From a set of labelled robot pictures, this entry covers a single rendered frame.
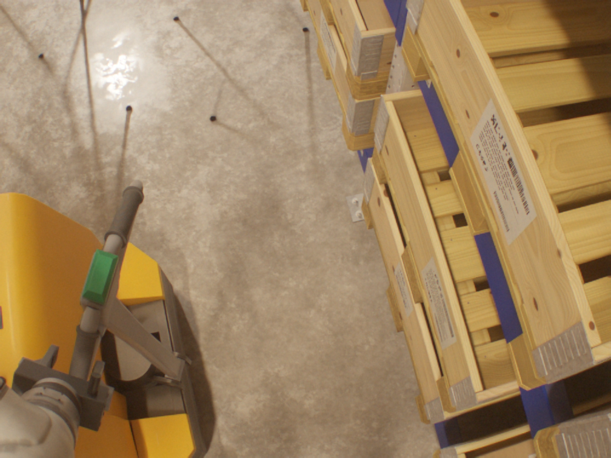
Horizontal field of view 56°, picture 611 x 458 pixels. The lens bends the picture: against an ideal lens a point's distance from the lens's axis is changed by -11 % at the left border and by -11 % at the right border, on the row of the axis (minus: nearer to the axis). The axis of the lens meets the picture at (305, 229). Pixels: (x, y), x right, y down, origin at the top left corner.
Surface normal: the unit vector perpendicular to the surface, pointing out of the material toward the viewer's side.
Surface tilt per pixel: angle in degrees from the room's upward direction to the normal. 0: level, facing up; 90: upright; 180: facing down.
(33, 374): 62
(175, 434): 22
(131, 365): 0
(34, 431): 66
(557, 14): 0
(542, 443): 90
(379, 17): 0
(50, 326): 74
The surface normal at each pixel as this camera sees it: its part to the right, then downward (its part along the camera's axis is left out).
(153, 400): 0.01, -0.37
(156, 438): 0.37, -0.42
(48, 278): 0.94, -0.30
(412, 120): 0.23, 0.91
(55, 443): 0.79, -0.62
